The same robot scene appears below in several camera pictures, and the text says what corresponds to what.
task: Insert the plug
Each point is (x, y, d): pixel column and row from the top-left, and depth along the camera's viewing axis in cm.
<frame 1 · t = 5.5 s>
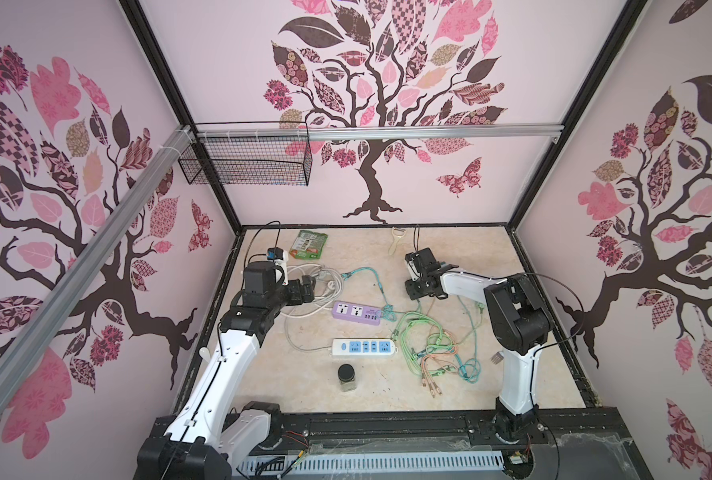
left hand: (301, 285, 79), fingers open
right hand: (414, 283, 102), fingers open
purple power strip: (356, 312, 94), point 4 cm above the table
white blue power strip: (363, 347, 87), point 3 cm above the table
black lid glass jar: (346, 375, 76), point 10 cm above the table
green snack packet: (308, 245, 116), on the table
beige vegetable peeler: (397, 233, 120), on the table

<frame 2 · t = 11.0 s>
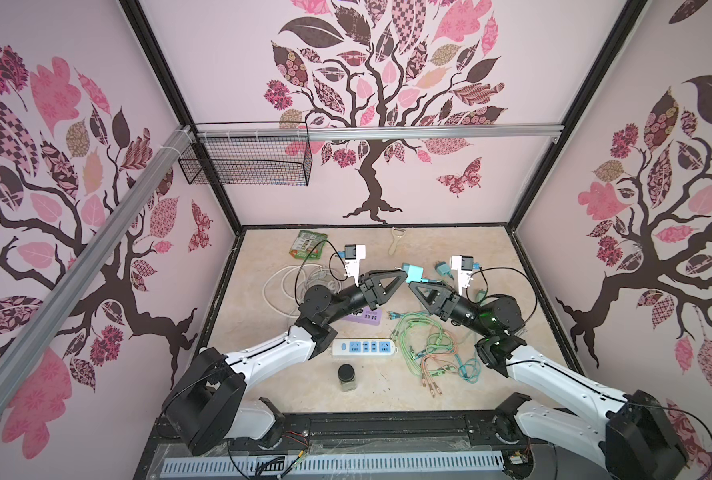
left hand: (408, 280, 64), fingers open
right hand: (414, 284, 63), fingers open
the named things where they were.

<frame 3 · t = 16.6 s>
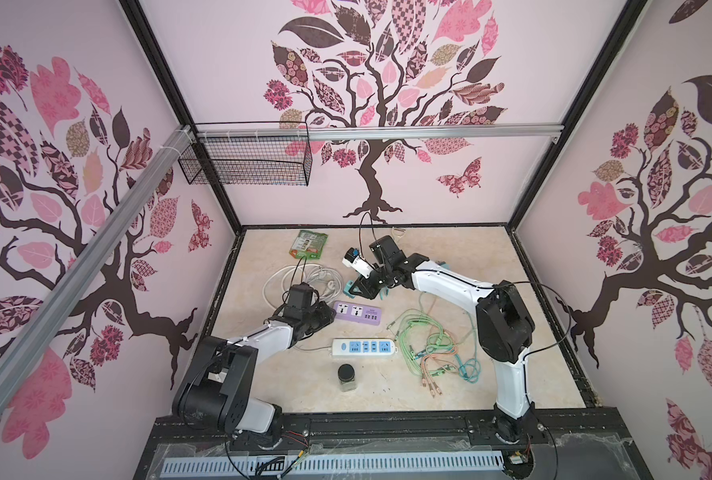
left hand: (335, 316, 92), fingers open
right hand: (353, 282, 89), fingers open
the named things where they were.

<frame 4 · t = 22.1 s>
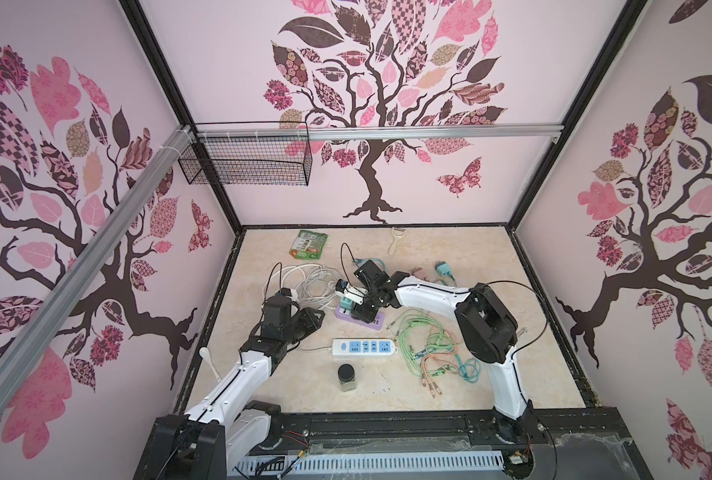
left hand: (324, 318, 85), fingers open
right hand: (357, 304, 94), fingers open
dark teal charger plug: (444, 269, 108), on the table
the other named things where they were.

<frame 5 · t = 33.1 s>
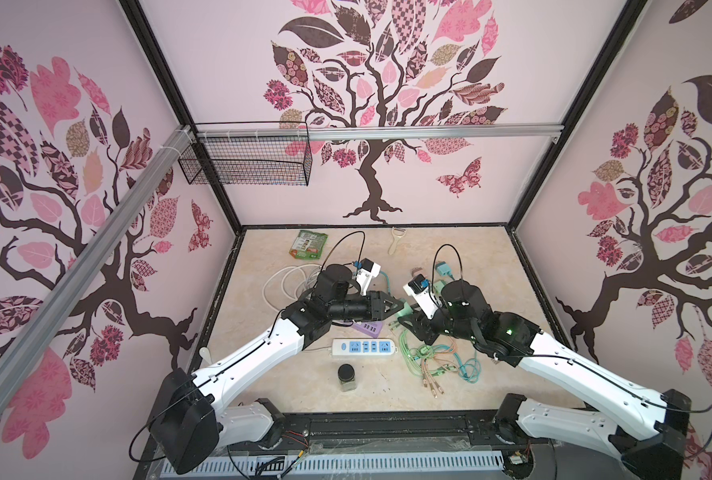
left hand: (400, 313, 70), fingers open
right hand: (406, 309, 71), fingers open
